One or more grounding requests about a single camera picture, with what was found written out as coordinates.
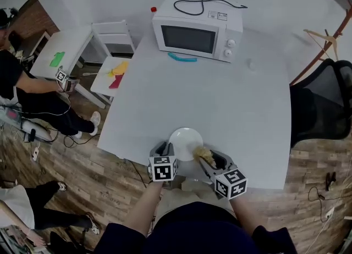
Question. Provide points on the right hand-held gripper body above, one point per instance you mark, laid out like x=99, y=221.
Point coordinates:
x=231, y=184

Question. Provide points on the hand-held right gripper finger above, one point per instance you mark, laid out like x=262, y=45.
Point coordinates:
x=206, y=167
x=224, y=160

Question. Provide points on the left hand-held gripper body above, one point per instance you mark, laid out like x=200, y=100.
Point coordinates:
x=162, y=170

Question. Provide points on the tan fluffy sponge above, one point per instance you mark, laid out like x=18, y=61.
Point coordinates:
x=203, y=154

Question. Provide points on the white round plate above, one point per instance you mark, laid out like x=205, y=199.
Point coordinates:
x=184, y=140

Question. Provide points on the person's left forearm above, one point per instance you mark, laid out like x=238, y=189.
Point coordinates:
x=145, y=209

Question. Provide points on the person's right forearm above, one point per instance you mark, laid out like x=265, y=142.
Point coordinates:
x=243, y=214

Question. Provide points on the person's light shorts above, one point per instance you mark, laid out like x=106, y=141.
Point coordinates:
x=198, y=195

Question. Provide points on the person's dark shirt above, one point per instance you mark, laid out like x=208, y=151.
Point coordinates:
x=192, y=233

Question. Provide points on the large white table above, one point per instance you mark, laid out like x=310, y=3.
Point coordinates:
x=206, y=96

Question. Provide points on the red cloth piece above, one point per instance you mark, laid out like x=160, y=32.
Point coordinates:
x=116, y=82

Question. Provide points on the yellow cloth piece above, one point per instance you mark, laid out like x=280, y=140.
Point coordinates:
x=121, y=68

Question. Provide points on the teal silicone tool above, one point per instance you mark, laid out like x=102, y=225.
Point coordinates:
x=181, y=59

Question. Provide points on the white power strip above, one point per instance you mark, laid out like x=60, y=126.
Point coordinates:
x=35, y=154
x=330, y=213

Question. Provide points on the black mesh office chair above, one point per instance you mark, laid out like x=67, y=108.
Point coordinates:
x=319, y=110

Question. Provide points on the white curved seat base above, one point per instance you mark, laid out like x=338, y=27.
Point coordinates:
x=38, y=129

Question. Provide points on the small white chair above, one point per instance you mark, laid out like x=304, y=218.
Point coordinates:
x=112, y=33

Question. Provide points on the small white table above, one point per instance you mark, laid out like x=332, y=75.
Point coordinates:
x=74, y=44

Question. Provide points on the green cloth piece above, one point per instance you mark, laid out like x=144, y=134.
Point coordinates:
x=57, y=59

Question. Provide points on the white microwave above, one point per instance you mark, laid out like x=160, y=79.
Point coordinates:
x=231, y=22

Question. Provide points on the red-capped bottle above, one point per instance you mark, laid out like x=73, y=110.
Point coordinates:
x=153, y=9

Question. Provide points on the wooden coat rack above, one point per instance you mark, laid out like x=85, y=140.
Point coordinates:
x=324, y=52

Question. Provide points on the wooden clothes hanger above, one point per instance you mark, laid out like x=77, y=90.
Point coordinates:
x=328, y=38

